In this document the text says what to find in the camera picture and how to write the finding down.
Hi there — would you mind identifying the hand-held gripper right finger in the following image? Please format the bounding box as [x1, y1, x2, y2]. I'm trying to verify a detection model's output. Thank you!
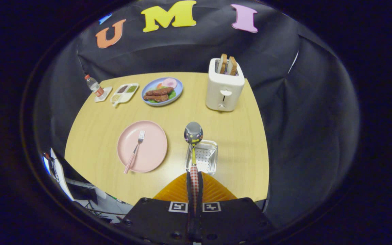
[196, 171, 275, 245]

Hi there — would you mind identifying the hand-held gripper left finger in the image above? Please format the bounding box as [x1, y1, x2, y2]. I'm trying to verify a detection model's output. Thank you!
[116, 172, 196, 245]

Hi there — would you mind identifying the spoon with red checkered handle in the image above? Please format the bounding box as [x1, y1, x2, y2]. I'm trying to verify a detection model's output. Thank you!
[184, 121, 203, 215]

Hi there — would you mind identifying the fork with red checkered handle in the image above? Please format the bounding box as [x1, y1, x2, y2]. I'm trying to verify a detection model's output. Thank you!
[124, 130, 146, 175]

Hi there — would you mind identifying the small perforated metal tray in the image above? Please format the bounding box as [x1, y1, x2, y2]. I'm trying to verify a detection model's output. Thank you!
[185, 140, 218, 176]

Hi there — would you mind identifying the pink round plate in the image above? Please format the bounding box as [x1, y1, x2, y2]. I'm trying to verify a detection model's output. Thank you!
[117, 120, 168, 173]

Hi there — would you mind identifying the green lettuce leaf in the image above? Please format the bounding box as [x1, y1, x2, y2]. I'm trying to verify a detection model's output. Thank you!
[147, 89, 177, 104]

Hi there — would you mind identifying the brown sausage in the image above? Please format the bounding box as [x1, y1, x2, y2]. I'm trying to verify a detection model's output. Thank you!
[145, 87, 175, 96]
[143, 94, 169, 102]

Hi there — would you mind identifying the blue round plate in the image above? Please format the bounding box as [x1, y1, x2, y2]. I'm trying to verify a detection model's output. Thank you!
[141, 77, 184, 107]

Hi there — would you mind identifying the white toaster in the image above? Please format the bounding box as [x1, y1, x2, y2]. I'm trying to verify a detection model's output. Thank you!
[205, 58, 245, 112]

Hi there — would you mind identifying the white divided seasoning dish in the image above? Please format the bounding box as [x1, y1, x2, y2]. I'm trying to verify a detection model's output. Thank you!
[110, 83, 139, 108]

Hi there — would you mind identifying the white square coaster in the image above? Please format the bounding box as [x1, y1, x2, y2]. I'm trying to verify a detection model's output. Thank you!
[94, 86, 113, 103]

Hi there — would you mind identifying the brown toast slice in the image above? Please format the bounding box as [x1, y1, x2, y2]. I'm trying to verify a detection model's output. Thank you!
[217, 53, 228, 75]
[228, 56, 238, 76]

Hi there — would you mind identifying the white flat panel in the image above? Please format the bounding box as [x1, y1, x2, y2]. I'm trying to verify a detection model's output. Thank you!
[50, 148, 75, 201]

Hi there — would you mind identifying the clear bottle with red label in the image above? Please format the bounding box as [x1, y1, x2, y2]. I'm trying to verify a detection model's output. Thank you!
[84, 75, 104, 98]

